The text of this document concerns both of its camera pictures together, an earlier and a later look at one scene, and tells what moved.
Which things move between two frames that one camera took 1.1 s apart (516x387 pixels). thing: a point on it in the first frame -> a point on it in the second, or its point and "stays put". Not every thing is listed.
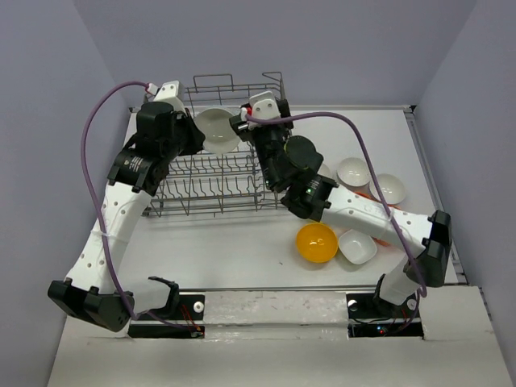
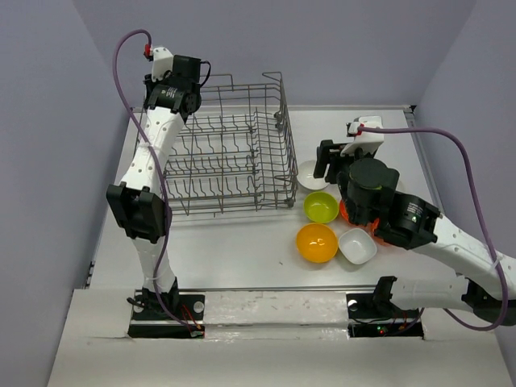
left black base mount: x=187 y=307 stays put
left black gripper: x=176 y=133 -> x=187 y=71
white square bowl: x=356 y=246 stays put
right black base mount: x=368 y=316 stays put
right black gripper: x=238 y=126 -> x=332 y=155
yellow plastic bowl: x=317 y=243 stays put
